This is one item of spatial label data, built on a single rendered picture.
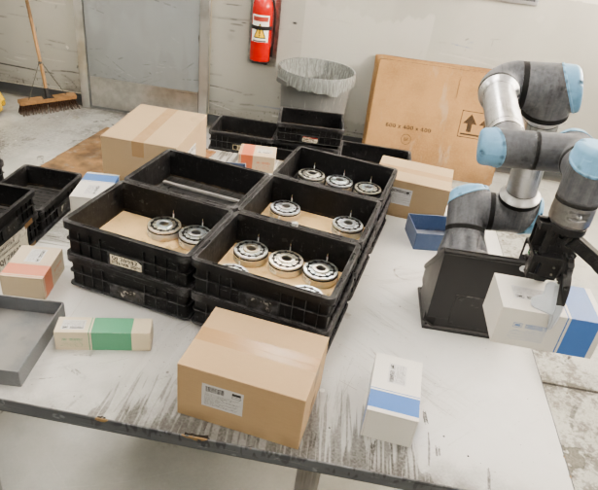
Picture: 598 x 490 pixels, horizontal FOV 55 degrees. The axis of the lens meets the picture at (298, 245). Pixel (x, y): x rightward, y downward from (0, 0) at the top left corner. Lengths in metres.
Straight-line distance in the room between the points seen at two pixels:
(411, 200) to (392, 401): 1.09
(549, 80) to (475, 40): 3.11
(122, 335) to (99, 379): 0.12
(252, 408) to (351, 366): 0.37
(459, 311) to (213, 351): 0.76
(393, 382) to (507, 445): 0.31
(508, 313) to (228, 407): 0.64
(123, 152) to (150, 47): 2.67
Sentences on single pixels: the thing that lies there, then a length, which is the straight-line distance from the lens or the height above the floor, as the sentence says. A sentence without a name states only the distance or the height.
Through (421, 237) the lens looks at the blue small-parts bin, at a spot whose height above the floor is 0.75.
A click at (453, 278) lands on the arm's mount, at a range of 1.69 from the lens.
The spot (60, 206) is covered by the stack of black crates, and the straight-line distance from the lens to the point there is 2.87.
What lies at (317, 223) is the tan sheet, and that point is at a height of 0.83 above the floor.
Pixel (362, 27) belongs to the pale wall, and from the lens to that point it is 4.57.
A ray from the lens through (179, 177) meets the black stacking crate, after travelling 2.17.
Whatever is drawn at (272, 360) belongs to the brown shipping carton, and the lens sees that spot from 1.34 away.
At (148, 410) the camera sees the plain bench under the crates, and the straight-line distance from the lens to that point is 1.45.
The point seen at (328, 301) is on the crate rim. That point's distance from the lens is 1.43.
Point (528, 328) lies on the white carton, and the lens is 1.23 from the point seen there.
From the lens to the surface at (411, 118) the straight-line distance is 4.52.
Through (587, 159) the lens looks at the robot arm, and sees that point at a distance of 1.10.
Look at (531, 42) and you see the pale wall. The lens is 4.70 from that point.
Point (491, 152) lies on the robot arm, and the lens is 1.17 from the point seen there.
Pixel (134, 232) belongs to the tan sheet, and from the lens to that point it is 1.83.
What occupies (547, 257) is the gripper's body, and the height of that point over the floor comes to 1.25.
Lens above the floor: 1.79
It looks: 32 degrees down
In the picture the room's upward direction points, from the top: 7 degrees clockwise
